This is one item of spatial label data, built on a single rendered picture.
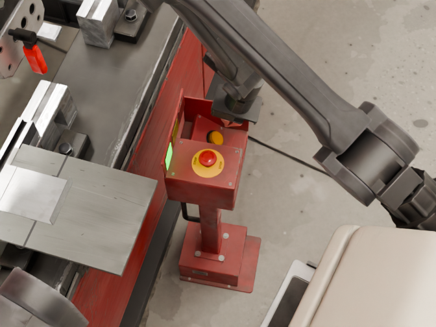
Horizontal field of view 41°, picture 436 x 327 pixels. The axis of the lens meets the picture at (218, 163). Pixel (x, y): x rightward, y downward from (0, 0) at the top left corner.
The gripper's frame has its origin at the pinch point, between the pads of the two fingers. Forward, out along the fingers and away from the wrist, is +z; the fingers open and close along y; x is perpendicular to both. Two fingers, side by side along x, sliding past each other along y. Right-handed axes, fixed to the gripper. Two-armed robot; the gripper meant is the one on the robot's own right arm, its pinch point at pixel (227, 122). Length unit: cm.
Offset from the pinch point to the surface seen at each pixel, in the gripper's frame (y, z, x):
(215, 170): -0.2, 2.0, 11.4
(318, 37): -39, 73, -98
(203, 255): -11, 67, 10
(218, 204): -3.8, 10.5, 15.1
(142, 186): 14.2, -17.1, 27.9
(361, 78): -58, 69, -80
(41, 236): 28, -14, 40
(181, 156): 7.7, 4.0, 9.4
